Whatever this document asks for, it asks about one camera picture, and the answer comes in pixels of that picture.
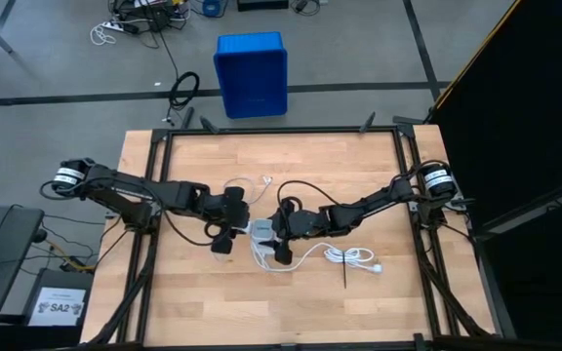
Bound white thin floor cable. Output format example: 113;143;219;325
89;22;117;47

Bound black aluminium table frame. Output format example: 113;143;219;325
79;107;519;351

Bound white thick power cord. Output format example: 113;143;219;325
250;241;385;274

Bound blue plastic bin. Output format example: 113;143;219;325
212;31;290;120

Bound black cable tie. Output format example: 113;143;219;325
340;251;351;291

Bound black flat box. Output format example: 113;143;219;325
236;0;291;13

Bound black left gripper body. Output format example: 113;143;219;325
207;186;253;255

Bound black power brick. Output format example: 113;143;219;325
147;10;172;32

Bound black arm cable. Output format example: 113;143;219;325
162;212;223;248
275;179;360;215

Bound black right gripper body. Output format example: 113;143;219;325
271;197;312;267

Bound black coiled floor cable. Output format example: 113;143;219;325
166;70;201;126

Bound white power strip tower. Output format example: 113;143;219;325
251;217;277;246

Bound yellow cable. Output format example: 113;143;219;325
45;237;96;273

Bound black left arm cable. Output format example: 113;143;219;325
162;212;223;248

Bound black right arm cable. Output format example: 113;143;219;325
275;179;360;215

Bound black box with SA2 label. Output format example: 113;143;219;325
25;267;95;329

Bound white floor power strip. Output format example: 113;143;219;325
100;18;140;35

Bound black partition panel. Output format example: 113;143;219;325
428;0;562;351

